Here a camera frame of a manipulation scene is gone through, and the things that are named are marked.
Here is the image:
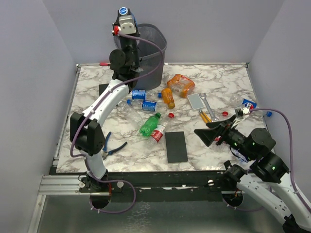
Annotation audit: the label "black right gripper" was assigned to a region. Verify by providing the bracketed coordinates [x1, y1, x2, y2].
[194, 114, 255, 159]

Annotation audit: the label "pepsi bottle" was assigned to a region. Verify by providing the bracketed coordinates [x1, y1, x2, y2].
[230, 95, 257, 109]
[131, 90, 162, 100]
[124, 99, 168, 113]

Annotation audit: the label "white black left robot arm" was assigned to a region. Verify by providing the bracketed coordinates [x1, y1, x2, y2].
[69, 7, 139, 192]

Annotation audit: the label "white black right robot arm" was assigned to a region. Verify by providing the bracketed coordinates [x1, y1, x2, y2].
[194, 116, 311, 233]

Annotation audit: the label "grey mesh waste bin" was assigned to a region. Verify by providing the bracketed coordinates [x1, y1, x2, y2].
[109, 24, 167, 91]

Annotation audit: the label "silver wrench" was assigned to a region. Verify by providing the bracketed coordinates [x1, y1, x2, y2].
[199, 93, 219, 122]

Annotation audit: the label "black block near centre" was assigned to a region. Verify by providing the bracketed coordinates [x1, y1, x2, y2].
[165, 132, 188, 164]

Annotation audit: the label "black block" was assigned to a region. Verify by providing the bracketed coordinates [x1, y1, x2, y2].
[99, 83, 109, 96]
[165, 132, 188, 164]

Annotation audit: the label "black block far left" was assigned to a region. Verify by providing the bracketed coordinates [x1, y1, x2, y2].
[99, 83, 109, 96]

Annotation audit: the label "crushed orange plastic bottle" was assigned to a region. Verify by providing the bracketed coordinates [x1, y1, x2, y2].
[167, 74, 195, 98]

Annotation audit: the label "small orange juice bottle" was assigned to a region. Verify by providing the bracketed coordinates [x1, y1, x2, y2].
[161, 88, 175, 109]

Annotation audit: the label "red label clear bottle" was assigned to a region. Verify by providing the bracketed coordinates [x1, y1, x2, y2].
[148, 121, 169, 147]

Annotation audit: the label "green plastic bottle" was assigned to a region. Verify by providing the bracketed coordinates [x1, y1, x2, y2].
[139, 113, 161, 137]

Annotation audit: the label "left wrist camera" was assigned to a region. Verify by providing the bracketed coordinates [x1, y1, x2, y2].
[112, 15, 137, 35]

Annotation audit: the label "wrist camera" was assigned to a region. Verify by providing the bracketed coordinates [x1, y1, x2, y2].
[235, 105, 250, 121]
[112, 15, 137, 35]

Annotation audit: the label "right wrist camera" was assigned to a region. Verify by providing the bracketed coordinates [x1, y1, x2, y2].
[235, 105, 250, 121]

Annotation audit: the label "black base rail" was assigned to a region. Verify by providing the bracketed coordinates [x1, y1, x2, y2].
[48, 169, 246, 203]

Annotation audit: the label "blue handled pliers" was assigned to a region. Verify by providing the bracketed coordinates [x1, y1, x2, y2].
[102, 132, 128, 160]

